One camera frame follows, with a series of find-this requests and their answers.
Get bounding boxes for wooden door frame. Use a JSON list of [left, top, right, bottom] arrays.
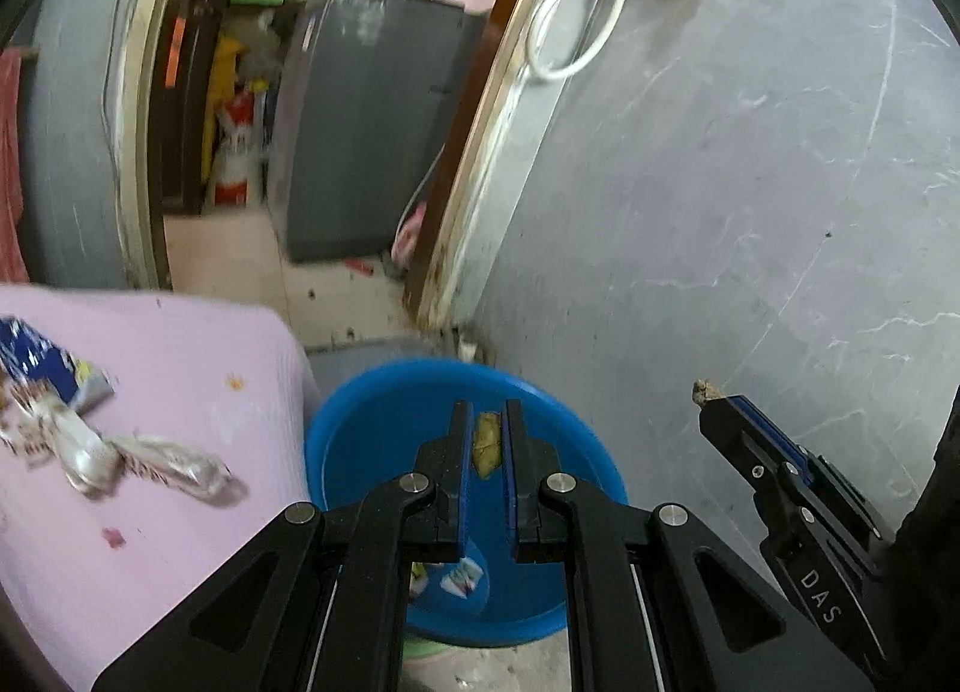
[[105, 0, 593, 333]]

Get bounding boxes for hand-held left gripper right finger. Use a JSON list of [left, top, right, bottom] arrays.
[[504, 399, 878, 692]]

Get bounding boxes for blue plastic bucket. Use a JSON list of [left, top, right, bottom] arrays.
[[304, 360, 629, 648]]

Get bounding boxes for red checked towel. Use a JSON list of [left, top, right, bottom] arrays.
[[0, 47, 31, 284]]

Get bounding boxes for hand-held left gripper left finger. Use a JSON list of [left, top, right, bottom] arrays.
[[90, 399, 475, 692]]

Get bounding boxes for snack wrappers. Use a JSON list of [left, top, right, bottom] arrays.
[[0, 392, 233, 502]]

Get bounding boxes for pink flower print blanket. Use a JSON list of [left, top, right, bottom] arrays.
[[0, 283, 320, 692]]

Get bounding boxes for grey washing machine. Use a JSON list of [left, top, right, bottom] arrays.
[[266, 0, 492, 264]]

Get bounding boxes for pink slipper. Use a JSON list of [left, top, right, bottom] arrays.
[[391, 203, 428, 266]]

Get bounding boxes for yellow plastic item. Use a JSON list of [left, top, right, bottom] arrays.
[[202, 36, 245, 169]]

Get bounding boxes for blue snack wrapper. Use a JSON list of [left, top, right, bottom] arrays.
[[0, 315, 117, 414]]

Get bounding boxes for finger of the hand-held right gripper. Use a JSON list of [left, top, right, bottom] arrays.
[[699, 399, 815, 535], [724, 396, 875, 535]]

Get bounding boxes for white red rice bag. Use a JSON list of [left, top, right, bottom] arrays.
[[212, 88, 267, 207]]

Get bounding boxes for yellowish food scrap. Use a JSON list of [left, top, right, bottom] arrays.
[[472, 413, 503, 477]]

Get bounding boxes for torn white carton piece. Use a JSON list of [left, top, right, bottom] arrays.
[[439, 557, 485, 599]]

